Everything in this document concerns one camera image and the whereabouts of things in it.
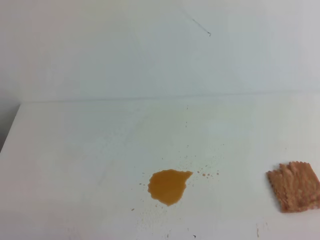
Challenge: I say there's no orange-brown waffle rag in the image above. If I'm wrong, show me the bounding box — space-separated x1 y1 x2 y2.
266 161 320 213

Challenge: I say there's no brown coffee stain puddle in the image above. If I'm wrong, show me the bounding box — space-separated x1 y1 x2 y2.
147 169 193 206

